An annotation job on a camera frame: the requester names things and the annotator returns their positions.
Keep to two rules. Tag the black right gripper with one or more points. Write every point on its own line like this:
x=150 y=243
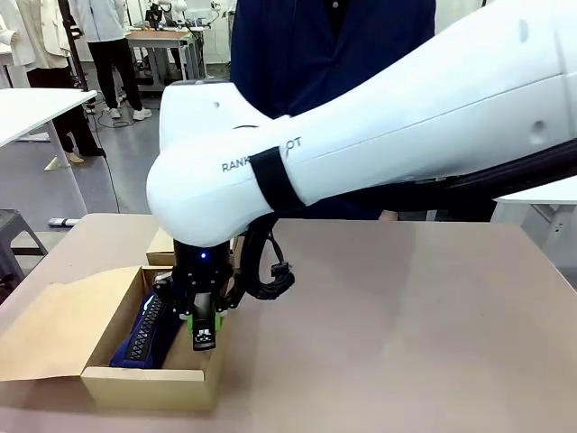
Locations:
x=203 y=270

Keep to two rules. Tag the small black item white print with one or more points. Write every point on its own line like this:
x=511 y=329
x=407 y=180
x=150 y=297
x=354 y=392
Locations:
x=205 y=325

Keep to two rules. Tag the blue and black packet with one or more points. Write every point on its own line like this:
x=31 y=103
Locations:
x=144 y=334

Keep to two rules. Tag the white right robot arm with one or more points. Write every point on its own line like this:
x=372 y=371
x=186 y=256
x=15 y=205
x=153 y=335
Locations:
x=383 y=113

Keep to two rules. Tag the open brown cardboard box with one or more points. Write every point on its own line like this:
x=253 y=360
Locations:
x=149 y=388

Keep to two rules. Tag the person's left hand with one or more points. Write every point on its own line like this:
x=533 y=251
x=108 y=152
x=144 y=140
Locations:
x=388 y=215

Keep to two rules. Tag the white power strip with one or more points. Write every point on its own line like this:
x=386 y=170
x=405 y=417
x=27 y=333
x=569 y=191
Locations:
x=65 y=221

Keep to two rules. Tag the grey metal stool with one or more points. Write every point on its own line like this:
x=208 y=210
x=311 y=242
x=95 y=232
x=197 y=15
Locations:
x=18 y=239

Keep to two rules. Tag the white table with white legs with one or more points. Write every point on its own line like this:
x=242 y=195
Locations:
x=36 y=113

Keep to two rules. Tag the person light jacket white sneakers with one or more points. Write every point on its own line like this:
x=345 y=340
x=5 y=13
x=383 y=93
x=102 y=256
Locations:
x=112 y=45

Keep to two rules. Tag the person in navy coat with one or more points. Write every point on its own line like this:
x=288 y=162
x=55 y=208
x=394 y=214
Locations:
x=324 y=54

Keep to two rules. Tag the black stand pole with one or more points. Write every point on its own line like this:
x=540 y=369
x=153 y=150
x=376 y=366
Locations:
x=76 y=54

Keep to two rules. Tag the person white coat black trousers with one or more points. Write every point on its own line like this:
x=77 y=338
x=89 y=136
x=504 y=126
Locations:
x=58 y=45

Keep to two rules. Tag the person in white coat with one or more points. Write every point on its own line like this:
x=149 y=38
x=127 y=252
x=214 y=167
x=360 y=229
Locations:
x=13 y=31

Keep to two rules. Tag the white side table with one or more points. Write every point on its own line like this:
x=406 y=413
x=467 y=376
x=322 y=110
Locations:
x=541 y=212

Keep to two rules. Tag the brown top grey frame table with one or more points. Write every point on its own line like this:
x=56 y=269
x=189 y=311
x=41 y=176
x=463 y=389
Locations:
x=167 y=43

